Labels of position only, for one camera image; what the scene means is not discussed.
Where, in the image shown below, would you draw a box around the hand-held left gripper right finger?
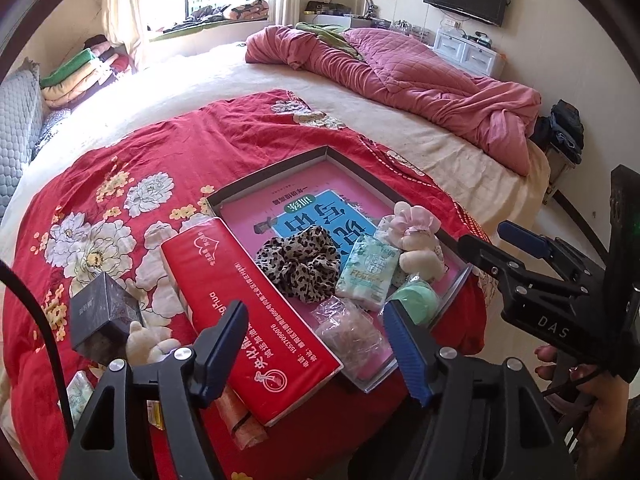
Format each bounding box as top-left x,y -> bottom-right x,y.
382,299 -> 576,480

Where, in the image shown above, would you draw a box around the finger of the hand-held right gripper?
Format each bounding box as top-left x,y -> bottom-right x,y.
497,220 -> 609,282
457,233 -> 602,307

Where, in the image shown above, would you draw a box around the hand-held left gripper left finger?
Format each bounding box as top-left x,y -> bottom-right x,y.
60,300 -> 249,480

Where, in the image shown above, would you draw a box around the green egg-shaped sponge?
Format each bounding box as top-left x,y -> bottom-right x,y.
392,280 -> 442,328

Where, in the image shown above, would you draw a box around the clear plastic bag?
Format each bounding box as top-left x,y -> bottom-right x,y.
309,296 -> 388,381

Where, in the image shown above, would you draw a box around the red box lid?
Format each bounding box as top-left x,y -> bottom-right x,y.
160,217 -> 345,428

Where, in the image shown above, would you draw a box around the green white tissue pack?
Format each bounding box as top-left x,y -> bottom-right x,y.
334,237 -> 401,311
67,370 -> 97,427

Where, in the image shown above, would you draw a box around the cream plush bear pink dress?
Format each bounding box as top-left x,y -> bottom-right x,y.
390,201 -> 448,286

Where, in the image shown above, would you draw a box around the leopard print scrunchie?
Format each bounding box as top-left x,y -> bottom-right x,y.
255,225 -> 342,305

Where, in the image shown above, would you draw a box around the grey box tray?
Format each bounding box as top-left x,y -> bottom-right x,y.
207,145 -> 473,393

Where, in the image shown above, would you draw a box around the person's right hand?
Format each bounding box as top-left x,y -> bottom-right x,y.
535,344 -> 632,466

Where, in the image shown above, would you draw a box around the plain cream plush toy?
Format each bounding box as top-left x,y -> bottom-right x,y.
125,320 -> 182,365

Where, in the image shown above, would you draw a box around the orange packet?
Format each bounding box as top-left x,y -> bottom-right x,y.
215,385 -> 271,448

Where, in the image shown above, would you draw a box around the wooden stool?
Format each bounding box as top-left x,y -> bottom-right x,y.
542,145 -> 583,206

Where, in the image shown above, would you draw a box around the yellow edged clear packet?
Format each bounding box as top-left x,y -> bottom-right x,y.
146,399 -> 167,432

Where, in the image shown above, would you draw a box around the dark glossy box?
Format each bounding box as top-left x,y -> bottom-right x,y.
69,272 -> 146,366

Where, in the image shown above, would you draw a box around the stack of dark jeans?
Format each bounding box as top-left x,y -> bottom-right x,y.
532,100 -> 585,152

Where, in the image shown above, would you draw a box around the pink and blue book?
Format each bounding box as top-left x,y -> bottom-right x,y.
220,157 -> 463,383

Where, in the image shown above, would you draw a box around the white drawer cabinet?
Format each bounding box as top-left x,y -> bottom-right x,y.
432,27 -> 506,79

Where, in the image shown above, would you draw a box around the pink quilt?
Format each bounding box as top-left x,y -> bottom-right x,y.
245,25 -> 543,177

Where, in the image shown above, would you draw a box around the red floral blanket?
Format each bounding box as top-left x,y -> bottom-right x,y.
2,89 -> 488,480

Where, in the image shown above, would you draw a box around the bed with cream sheet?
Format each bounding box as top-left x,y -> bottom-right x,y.
0,42 -> 551,411

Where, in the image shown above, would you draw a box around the dark patterned pillow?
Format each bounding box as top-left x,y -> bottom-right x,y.
32,108 -> 73,161

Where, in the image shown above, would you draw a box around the green cloth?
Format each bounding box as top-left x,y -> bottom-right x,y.
295,22 -> 361,57

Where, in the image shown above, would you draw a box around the cluttered dresser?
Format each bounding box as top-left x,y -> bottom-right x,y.
305,0 -> 436,43

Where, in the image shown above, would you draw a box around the grey quilted headboard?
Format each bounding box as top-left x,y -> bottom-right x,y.
0,67 -> 46,211

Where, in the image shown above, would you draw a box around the stack of folded blankets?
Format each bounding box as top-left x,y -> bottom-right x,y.
40,35 -> 136,109

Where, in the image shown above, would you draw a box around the clothes on window sill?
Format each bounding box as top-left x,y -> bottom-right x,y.
150,0 -> 271,42

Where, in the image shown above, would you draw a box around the cream curtain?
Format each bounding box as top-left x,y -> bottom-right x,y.
102,0 -> 148,68

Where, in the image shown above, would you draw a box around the black cable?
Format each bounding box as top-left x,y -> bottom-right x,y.
544,364 -> 603,403
0,260 -> 76,431

